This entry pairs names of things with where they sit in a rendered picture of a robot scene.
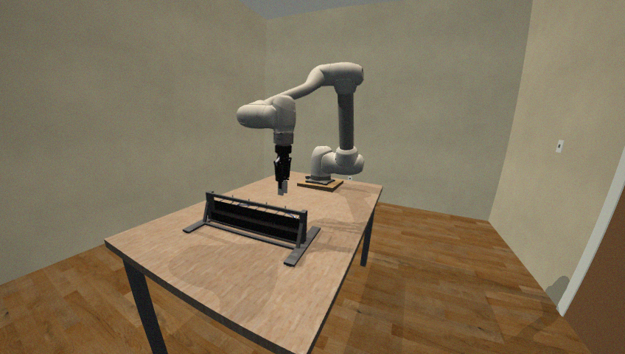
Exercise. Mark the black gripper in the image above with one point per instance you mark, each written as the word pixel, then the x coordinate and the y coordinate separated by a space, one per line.
pixel 282 167

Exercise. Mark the black patch panel rack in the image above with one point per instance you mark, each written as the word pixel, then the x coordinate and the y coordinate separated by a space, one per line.
pixel 267 224

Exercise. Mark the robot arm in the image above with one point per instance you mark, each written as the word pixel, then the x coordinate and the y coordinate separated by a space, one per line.
pixel 279 113

